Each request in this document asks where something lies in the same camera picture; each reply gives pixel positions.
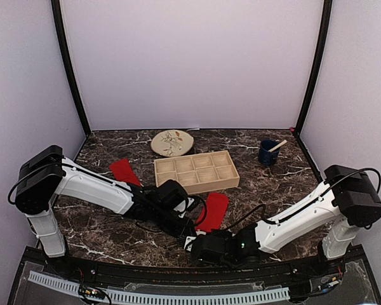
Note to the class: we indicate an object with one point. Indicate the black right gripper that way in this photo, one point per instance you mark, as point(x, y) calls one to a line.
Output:
point(221, 233)

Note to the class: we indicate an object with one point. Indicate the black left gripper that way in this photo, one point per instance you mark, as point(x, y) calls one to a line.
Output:
point(182, 231)

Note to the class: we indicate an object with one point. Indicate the red sock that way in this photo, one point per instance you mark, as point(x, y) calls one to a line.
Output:
point(216, 208)

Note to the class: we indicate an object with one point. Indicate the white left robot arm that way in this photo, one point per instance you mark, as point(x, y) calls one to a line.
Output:
point(50, 174)

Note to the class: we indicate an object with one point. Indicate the red sock near left arm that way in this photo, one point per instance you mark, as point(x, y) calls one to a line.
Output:
point(123, 172)

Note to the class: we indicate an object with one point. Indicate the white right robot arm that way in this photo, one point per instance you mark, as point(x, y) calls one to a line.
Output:
point(346, 198)

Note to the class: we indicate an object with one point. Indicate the wooden compartment tray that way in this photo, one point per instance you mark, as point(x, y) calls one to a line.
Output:
point(198, 173)

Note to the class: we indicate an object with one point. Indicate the floral ceramic plate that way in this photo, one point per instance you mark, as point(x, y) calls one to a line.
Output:
point(172, 143)

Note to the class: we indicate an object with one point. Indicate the dark blue mug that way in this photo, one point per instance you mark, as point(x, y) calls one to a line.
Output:
point(265, 157)

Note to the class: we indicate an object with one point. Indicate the wooden stick in mug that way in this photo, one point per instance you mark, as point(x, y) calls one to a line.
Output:
point(276, 147)

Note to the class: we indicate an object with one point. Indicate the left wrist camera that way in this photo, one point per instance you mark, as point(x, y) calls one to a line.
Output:
point(187, 205)

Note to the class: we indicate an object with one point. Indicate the black front rail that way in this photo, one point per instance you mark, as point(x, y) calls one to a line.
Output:
point(120, 274)

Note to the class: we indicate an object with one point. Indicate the white slotted cable duct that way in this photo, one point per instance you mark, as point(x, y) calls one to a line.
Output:
point(114, 296)

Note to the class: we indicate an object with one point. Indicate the left black frame post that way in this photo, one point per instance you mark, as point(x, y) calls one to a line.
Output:
point(67, 64)

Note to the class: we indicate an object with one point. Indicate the black frame post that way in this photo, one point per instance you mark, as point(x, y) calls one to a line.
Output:
point(67, 64)
point(316, 65)

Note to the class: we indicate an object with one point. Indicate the right black frame post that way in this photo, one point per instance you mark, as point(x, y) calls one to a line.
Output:
point(316, 65)

